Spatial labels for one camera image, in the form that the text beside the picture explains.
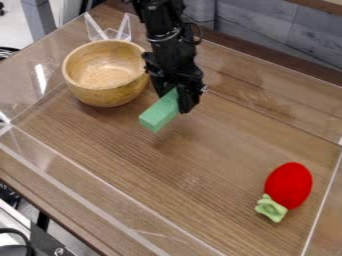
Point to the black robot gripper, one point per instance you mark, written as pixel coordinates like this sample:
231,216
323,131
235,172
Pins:
171,67

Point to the green rectangular stick block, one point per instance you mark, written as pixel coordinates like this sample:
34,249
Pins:
160,112

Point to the brown wooden bowl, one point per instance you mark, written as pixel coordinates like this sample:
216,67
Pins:
104,73

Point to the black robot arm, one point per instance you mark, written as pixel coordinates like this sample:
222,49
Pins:
161,16

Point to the clear acrylic tray walls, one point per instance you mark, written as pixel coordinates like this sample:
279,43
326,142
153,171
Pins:
172,193

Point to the red plush strawberry toy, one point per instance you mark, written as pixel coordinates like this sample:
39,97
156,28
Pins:
287,188

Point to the black table leg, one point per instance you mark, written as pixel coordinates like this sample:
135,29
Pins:
43,221

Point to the black bracket with bolt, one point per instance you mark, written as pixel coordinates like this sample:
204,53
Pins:
45,245

